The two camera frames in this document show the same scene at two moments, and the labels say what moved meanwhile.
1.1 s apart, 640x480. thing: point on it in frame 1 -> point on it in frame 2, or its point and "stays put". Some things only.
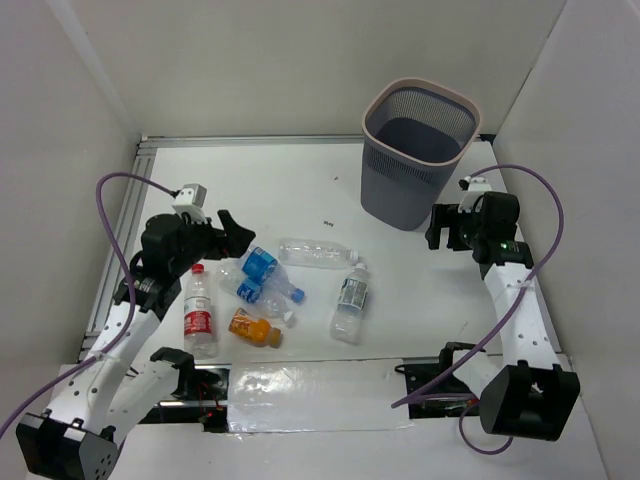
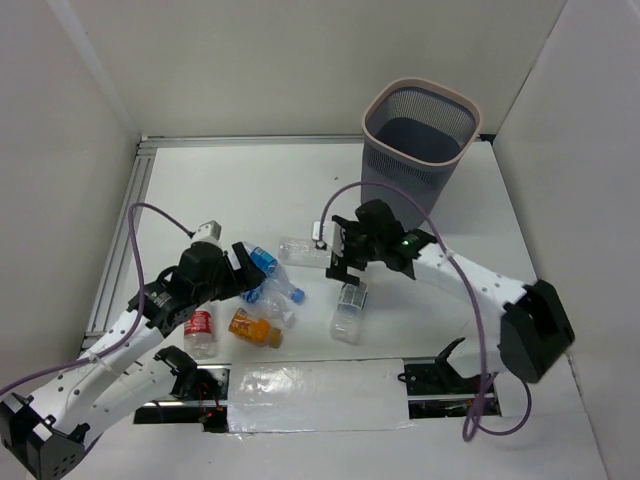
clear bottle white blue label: [347, 317] stays put
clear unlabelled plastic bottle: [315, 253] stays put
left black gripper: [215, 240] -> [245, 265]
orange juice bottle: [257, 331] stays put
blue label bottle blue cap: [262, 267] stays put
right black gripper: [443, 217] -> [339, 271]
